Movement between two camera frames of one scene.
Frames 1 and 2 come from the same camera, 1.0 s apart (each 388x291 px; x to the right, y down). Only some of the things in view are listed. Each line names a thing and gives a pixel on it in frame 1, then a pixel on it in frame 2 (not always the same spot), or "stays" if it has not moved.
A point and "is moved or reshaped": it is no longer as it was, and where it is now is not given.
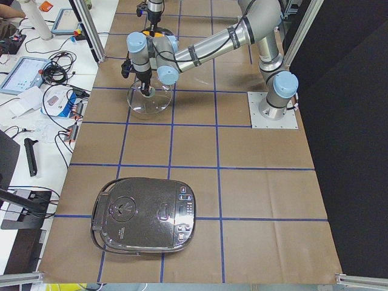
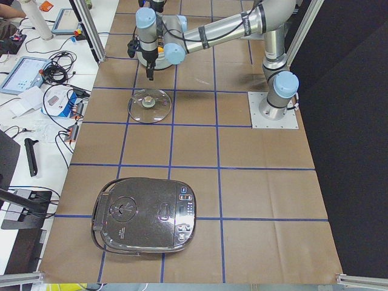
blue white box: x=63 y=100 stays
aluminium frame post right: x=303 y=30 stays
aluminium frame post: x=90 y=29 stays
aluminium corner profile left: x=22 y=278 stays
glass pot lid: x=159 y=99 is moved or reshaped
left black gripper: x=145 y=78 to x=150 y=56
